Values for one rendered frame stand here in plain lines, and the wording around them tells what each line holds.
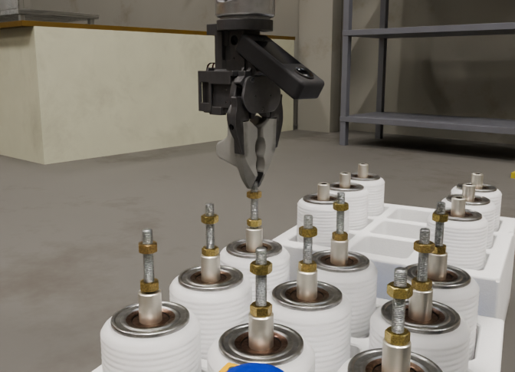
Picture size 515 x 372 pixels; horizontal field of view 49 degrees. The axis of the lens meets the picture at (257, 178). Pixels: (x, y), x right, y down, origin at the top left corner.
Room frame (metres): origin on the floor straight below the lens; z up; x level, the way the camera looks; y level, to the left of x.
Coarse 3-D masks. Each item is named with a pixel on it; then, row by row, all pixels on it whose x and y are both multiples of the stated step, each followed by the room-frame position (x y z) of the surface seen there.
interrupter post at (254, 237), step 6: (246, 228) 0.72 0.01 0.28; (258, 228) 0.72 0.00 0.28; (246, 234) 0.72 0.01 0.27; (252, 234) 0.71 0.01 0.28; (258, 234) 0.71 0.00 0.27; (246, 240) 0.72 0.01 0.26; (252, 240) 0.71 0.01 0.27; (258, 240) 0.71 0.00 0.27; (246, 246) 0.72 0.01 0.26; (252, 246) 0.71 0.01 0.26; (258, 246) 0.71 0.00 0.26
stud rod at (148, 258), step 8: (144, 232) 0.51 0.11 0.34; (152, 232) 0.51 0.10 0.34; (144, 240) 0.51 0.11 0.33; (152, 240) 0.51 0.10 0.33; (144, 256) 0.51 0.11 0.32; (152, 256) 0.51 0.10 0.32; (144, 264) 0.51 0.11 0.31; (152, 264) 0.51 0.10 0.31; (144, 272) 0.51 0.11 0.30; (152, 272) 0.51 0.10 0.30; (144, 280) 0.51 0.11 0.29; (152, 280) 0.51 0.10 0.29
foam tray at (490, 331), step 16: (480, 320) 0.66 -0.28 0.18; (496, 320) 0.66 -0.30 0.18; (480, 336) 0.61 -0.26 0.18; (496, 336) 0.61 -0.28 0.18; (352, 352) 0.60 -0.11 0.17; (480, 352) 0.58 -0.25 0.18; (496, 352) 0.58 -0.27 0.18; (96, 368) 0.54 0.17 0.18; (480, 368) 0.54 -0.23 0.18; (496, 368) 0.54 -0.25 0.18
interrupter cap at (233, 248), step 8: (240, 240) 0.75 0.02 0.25; (264, 240) 0.75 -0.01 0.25; (272, 240) 0.75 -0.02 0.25; (232, 248) 0.72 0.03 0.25; (240, 248) 0.72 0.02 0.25; (272, 248) 0.72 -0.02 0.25; (280, 248) 0.72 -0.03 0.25; (240, 256) 0.69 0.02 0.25; (248, 256) 0.69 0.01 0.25; (272, 256) 0.69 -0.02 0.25
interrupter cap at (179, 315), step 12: (120, 312) 0.52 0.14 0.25; (132, 312) 0.52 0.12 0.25; (168, 312) 0.52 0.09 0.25; (180, 312) 0.52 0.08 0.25; (120, 324) 0.49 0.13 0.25; (132, 324) 0.49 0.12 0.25; (144, 324) 0.50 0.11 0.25; (156, 324) 0.50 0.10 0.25; (168, 324) 0.49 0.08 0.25; (180, 324) 0.49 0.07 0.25; (132, 336) 0.47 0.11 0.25; (144, 336) 0.47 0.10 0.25; (156, 336) 0.47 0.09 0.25
